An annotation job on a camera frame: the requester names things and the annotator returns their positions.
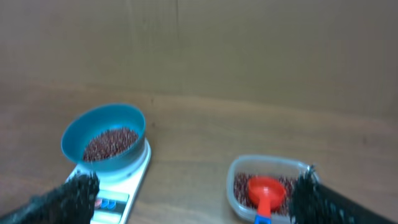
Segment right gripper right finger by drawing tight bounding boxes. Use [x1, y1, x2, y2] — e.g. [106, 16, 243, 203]
[289, 166, 395, 224]

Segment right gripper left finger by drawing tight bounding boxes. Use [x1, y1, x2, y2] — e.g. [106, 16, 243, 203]
[1, 172, 100, 224]

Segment red measuring scoop blue handle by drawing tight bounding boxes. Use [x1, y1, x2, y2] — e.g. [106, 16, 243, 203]
[248, 176, 286, 224]

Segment white digital kitchen scale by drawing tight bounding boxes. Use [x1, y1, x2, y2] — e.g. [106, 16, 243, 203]
[65, 138, 152, 224]

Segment blue metal bowl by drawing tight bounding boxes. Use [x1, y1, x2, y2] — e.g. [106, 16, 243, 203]
[61, 103, 146, 172]

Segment red beans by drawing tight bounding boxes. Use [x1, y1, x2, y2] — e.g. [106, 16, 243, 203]
[83, 127, 139, 162]

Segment clear plastic food container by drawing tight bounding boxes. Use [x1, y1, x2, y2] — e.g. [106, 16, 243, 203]
[226, 154, 310, 223]

